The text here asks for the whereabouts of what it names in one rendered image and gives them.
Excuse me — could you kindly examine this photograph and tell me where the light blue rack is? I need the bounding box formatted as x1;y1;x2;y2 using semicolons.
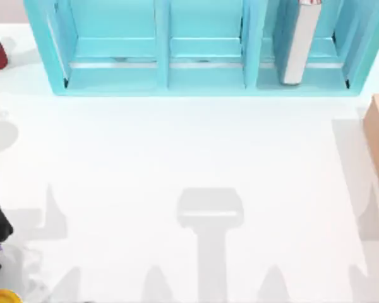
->
23;0;379;98

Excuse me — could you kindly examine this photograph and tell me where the yellow and orange ring stack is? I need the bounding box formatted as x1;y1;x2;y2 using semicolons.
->
0;288;23;303

